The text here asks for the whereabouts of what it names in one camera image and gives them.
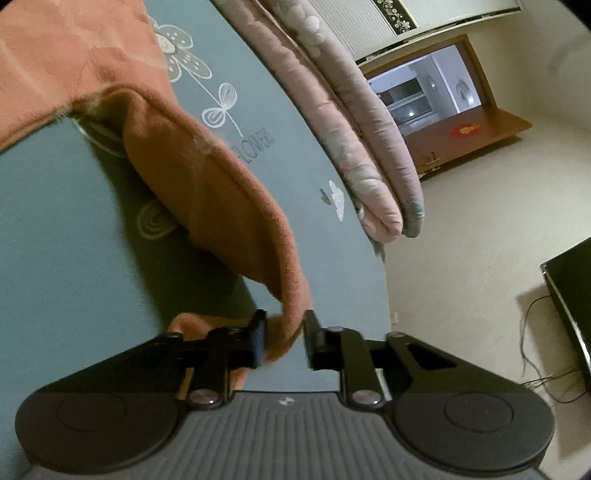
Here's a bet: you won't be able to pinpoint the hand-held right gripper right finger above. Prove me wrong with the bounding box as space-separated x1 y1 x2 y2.
302 309 467 409

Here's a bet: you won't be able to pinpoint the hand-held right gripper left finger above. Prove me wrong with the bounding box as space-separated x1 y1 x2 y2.
115 309 269 409

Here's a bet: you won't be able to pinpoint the pink knitted sweater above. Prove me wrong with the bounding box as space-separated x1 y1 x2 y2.
0 0 315 393

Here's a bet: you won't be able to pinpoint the folded pink floral quilt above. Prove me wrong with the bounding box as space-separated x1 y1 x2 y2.
210 0 424 243

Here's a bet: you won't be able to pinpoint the wooden door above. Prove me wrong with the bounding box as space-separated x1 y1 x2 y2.
409 107 533 178

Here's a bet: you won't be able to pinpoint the black cabinet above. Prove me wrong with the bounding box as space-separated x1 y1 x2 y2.
539 237 591 367

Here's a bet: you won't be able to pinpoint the white wardrobe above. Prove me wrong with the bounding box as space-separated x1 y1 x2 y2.
307 0 526 69

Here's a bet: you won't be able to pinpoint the floor cable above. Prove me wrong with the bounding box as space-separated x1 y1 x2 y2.
518 294 591 406

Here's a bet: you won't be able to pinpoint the wooden door frame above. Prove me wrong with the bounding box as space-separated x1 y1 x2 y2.
359 33 500 139

